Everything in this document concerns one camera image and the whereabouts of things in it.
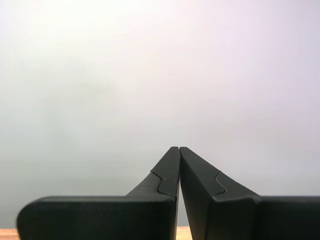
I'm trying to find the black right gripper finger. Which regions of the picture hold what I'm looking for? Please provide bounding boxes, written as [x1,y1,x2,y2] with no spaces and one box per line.
[16,146,180,240]
[179,146,320,240]

